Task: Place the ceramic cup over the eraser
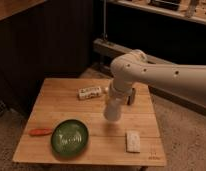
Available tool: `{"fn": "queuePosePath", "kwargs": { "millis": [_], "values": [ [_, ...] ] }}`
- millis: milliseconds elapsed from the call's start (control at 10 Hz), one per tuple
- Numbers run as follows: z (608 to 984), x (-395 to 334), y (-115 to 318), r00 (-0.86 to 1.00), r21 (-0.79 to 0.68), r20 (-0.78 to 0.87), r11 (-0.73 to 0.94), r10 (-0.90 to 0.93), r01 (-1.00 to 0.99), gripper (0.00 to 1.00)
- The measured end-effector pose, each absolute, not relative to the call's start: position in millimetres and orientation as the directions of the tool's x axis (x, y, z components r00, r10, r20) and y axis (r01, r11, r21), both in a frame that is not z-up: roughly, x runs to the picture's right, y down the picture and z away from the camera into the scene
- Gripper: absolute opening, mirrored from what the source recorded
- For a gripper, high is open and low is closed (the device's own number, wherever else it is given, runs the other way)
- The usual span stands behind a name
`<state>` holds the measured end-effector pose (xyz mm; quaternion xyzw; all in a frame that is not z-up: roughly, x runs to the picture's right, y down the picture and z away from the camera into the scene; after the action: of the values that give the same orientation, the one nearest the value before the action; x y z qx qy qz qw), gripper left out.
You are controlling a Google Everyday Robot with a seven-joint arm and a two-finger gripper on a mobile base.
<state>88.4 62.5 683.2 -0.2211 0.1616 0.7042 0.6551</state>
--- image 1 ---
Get thin metal pole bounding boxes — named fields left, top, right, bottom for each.
left=103, top=0, right=107, bottom=41

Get orange carrot toy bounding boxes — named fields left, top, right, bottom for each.
left=29, top=129, right=52, bottom=136

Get wooden wall shelf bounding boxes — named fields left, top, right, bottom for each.
left=108, top=0, right=206, bottom=25

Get white plastic bottle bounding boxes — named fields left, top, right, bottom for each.
left=78, top=86, right=108, bottom=100

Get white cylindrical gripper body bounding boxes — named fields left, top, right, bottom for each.
left=103, top=87, right=133, bottom=122

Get wooden table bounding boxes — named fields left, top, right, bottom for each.
left=13, top=78, right=166, bottom=166

